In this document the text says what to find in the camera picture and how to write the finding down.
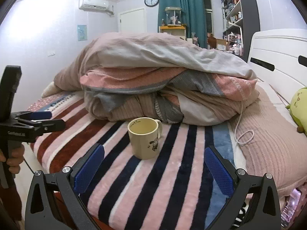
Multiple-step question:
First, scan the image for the folded pink grey quilt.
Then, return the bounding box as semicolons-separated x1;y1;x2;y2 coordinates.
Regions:
54;32;260;125

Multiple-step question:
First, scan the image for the pink ribbed pillow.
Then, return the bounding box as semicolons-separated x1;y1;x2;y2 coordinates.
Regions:
228;81;307;194

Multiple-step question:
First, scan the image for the brown cardboard box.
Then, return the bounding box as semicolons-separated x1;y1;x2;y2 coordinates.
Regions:
207;33;227;51

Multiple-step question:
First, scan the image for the person's left hand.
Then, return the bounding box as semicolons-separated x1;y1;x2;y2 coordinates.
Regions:
0;144;25;174

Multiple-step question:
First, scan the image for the cream cup with print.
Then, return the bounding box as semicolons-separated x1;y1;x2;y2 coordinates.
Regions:
128;117;163;160

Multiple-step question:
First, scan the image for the glass fish tank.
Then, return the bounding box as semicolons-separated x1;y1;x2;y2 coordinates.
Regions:
164;7;183;26

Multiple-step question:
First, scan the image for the white door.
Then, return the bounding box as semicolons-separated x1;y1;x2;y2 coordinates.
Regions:
119;8;147;32

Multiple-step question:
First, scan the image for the striped pink blanket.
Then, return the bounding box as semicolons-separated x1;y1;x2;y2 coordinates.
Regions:
25;91;245;230

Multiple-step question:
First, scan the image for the yellow white cabinet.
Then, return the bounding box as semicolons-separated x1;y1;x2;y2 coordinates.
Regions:
159;25;187;41

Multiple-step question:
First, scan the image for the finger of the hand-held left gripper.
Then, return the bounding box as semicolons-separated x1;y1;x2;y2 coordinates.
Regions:
15;111;52;121
31;119;66;135

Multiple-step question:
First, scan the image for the teal curtain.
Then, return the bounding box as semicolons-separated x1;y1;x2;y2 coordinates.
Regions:
157;0;208;49

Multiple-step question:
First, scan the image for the blue wall poster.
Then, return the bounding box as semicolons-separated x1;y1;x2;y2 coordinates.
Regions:
77;24;87;41

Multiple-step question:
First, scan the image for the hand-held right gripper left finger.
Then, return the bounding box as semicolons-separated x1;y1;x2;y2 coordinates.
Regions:
25;143;105;230

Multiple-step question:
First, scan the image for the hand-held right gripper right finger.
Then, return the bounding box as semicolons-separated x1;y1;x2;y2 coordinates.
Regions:
204;146;281;230

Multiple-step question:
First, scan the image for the white charging cable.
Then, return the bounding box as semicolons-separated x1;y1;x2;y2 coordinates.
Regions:
234;100;254;146

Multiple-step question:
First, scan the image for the white air conditioner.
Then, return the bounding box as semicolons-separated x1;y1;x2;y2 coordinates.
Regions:
79;0;115;16

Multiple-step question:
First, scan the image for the dark bookshelf with clutter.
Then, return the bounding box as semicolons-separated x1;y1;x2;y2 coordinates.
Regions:
221;0;261;63

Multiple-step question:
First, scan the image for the green plush toy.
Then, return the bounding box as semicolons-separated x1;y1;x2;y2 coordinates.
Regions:
285;87;307;135

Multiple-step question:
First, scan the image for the white bed headboard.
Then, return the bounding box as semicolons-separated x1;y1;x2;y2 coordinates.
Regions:
247;29;307;108

